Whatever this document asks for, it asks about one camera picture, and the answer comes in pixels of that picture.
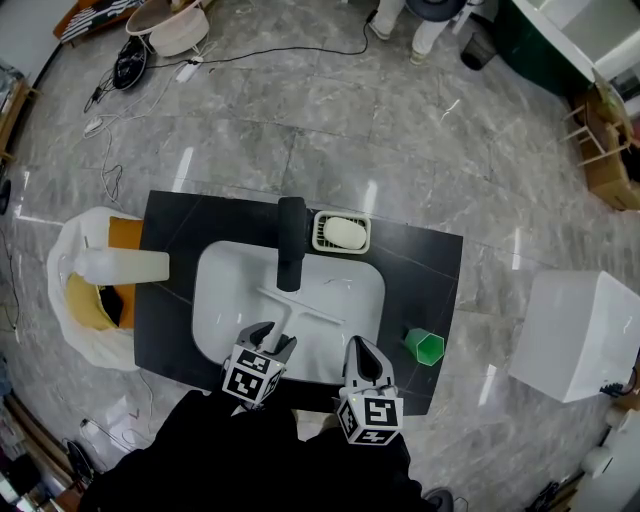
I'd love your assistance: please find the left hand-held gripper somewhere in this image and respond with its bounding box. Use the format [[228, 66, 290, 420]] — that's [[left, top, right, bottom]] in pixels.
[[221, 321, 299, 411]]

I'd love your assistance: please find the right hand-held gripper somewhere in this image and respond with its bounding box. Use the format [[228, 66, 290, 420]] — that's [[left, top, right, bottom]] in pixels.
[[334, 335, 405, 446]]

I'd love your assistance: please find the white squeegee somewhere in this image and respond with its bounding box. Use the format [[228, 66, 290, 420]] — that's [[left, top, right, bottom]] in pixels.
[[255, 284, 347, 351]]

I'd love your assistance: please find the green hexagonal cup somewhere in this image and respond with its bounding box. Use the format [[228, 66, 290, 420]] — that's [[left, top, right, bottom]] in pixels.
[[402, 326, 446, 367]]

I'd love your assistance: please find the white sink basin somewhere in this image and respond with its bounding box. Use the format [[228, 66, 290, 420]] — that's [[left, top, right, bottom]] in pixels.
[[192, 240, 386, 385]]

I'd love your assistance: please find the black faucet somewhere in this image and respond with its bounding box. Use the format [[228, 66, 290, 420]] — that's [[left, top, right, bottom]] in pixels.
[[276, 196, 307, 293]]

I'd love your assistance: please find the black vanity counter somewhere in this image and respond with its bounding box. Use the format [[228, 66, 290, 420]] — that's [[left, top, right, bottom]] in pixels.
[[132, 189, 464, 417]]

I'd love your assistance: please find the cream soap dish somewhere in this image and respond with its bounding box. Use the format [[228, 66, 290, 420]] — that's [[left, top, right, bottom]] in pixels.
[[311, 210, 372, 255]]

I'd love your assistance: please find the person's black clothing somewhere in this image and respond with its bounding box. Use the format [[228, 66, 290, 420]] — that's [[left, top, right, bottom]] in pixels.
[[78, 388, 426, 512]]

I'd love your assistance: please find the white soap bar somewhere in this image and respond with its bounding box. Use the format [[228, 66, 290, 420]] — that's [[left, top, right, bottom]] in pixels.
[[322, 216, 366, 250]]

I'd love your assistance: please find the translucent white bottle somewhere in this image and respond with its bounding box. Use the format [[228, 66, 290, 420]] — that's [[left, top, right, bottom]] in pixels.
[[73, 247, 172, 287]]

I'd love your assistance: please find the trash bin with white bag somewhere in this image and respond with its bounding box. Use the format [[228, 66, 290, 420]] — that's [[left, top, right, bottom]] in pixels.
[[46, 206, 146, 372]]

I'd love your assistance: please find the white box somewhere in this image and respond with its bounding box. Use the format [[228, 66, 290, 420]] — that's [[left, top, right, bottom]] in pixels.
[[507, 270, 640, 404]]

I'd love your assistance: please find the wooden rack with cardboard box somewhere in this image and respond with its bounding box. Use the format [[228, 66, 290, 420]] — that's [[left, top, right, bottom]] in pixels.
[[560, 82, 640, 212]]

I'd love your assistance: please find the round cream basin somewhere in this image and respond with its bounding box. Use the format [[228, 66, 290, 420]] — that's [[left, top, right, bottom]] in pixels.
[[124, 0, 211, 59]]

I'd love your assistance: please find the black mesh wastebasket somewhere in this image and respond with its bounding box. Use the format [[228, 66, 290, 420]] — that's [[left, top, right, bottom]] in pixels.
[[459, 31, 499, 72]]

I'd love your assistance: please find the green and white cabinet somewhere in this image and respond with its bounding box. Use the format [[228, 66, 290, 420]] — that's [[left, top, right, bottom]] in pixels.
[[494, 0, 640, 101]]

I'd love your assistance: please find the striped black white bench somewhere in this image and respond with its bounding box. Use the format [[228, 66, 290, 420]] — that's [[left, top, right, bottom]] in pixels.
[[52, 0, 146, 47]]

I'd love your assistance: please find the white cable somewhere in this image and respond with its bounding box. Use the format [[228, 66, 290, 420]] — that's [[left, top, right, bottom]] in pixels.
[[82, 74, 174, 211]]

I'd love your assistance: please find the black cable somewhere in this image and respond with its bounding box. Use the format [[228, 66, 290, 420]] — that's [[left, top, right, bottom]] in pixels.
[[144, 8, 381, 71]]

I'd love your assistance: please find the bundle of black cables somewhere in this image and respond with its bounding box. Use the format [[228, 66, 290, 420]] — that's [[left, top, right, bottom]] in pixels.
[[112, 35, 149, 92]]

